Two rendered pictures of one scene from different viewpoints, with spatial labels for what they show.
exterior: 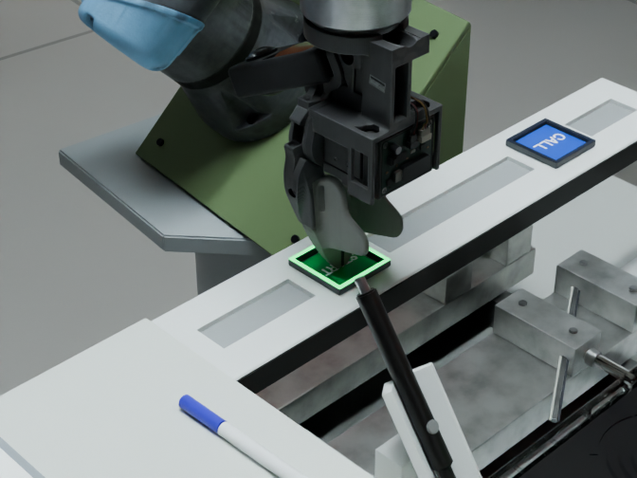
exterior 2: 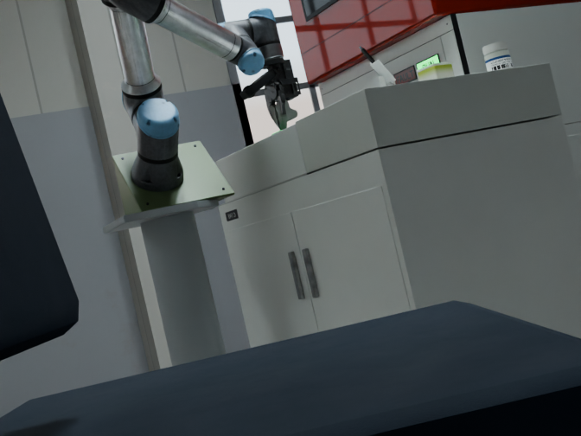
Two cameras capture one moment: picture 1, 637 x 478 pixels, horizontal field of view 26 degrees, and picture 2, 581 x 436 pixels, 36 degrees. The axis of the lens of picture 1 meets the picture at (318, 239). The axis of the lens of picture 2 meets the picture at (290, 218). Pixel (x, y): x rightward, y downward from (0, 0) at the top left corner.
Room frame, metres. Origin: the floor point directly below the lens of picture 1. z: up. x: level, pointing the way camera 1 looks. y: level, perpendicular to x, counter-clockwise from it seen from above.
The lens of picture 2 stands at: (0.23, 2.50, 0.65)
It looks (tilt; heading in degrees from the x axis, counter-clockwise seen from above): 2 degrees up; 285
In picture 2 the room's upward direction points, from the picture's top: 13 degrees counter-clockwise
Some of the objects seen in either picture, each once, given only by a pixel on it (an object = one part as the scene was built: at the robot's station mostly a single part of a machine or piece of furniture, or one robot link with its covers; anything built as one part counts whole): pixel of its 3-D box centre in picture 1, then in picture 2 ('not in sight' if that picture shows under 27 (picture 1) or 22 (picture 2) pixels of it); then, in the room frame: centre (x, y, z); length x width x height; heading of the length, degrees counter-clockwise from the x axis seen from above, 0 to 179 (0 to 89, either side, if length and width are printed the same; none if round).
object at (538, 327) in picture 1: (546, 330); not in sight; (0.87, -0.18, 0.89); 0.08 x 0.03 x 0.03; 44
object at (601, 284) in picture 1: (606, 288); not in sight; (0.92, -0.24, 0.89); 0.08 x 0.03 x 0.03; 44
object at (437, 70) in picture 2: not in sight; (437, 78); (0.40, -0.01, 1.00); 0.07 x 0.07 x 0.07; 51
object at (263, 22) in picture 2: not in sight; (263, 28); (0.86, -0.02, 1.27); 0.09 x 0.08 x 0.11; 33
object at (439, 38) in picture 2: not in sight; (391, 108); (0.62, -0.61, 1.02); 0.81 x 0.03 x 0.40; 134
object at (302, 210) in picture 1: (315, 170); (279, 100); (0.85, 0.00, 1.05); 0.05 x 0.02 x 0.09; 134
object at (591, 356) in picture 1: (609, 366); not in sight; (0.82, -0.22, 0.89); 0.05 x 0.01 x 0.01; 44
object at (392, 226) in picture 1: (371, 215); (284, 118); (0.86, -0.04, 1.01); 0.06 x 0.03 x 0.09; 44
